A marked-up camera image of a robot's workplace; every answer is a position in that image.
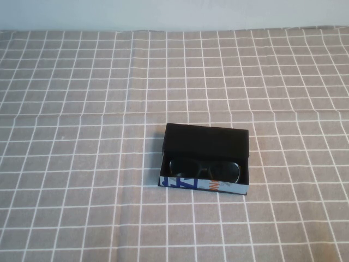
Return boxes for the black-framed dark-lens glasses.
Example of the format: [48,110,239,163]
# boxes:
[169,158,242,183]

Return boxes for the black glasses case printed front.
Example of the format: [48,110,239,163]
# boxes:
[159,122,251,197]

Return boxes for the grey white-checked tablecloth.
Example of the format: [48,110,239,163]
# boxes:
[0,26,349,262]

